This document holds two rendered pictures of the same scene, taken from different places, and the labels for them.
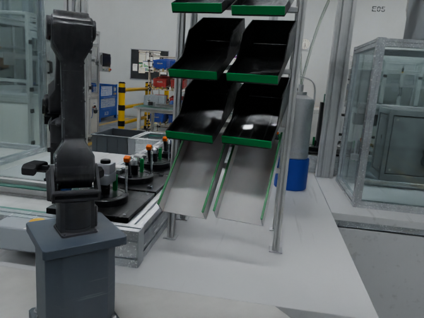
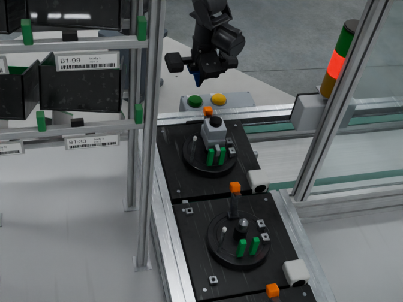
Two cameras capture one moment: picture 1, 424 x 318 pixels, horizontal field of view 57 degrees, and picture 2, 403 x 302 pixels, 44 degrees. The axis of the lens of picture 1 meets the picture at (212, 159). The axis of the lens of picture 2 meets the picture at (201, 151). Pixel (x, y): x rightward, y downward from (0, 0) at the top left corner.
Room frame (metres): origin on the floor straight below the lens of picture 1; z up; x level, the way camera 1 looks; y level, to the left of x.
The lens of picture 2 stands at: (1.87, -0.11, 1.87)
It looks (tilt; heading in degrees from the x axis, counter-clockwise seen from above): 46 degrees down; 151
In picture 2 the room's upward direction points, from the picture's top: 10 degrees clockwise
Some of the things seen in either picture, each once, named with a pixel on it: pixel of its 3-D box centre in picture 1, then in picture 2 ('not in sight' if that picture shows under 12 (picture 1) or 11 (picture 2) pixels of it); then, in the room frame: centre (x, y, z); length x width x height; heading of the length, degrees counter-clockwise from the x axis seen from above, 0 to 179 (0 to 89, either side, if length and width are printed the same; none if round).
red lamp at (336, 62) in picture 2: not in sight; (343, 62); (1.26, 0.49, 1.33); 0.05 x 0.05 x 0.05
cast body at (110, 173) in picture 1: (106, 170); (214, 133); (1.13, 0.31, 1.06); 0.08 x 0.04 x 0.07; 172
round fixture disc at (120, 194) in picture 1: (105, 196); (209, 153); (1.12, 0.32, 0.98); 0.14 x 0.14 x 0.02
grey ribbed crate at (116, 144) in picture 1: (135, 147); not in sight; (3.24, 0.65, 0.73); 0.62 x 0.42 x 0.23; 82
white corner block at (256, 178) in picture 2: not in sight; (257, 181); (1.23, 0.40, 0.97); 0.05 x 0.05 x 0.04; 82
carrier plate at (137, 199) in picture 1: (105, 202); (208, 158); (1.12, 0.32, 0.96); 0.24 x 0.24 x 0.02; 82
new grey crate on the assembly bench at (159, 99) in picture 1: (155, 100); not in sight; (6.75, 1.05, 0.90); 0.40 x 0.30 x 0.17; 173
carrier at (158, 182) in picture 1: (134, 168); (241, 230); (1.37, 0.28, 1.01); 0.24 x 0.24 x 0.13; 82
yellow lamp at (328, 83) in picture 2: not in sight; (335, 82); (1.26, 0.49, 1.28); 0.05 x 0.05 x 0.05
